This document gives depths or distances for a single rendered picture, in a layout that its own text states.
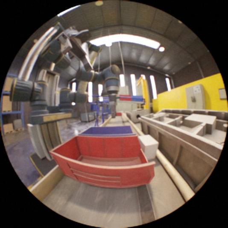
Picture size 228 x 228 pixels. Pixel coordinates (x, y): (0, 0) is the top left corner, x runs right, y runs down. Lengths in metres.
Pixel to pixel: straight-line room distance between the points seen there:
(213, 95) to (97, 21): 9.20
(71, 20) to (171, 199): 9.11
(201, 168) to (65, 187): 0.45
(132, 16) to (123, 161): 9.40
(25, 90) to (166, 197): 0.99
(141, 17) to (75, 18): 5.76
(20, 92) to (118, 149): 0.83
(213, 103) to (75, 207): 2.75
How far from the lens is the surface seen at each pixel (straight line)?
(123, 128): 0.51
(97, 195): 0.29
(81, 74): 0.54
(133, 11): 9.04
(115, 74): 0.52
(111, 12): 8.93
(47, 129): 1.24
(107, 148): 0.34
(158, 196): 0.30
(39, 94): 0.80
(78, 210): 0.30
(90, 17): 8.71
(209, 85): 2.67
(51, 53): 0.54
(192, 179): 0.34
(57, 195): 0.35
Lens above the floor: 1.02
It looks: 4 degrees down
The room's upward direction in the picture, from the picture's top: 3 degrees counter-clockwise
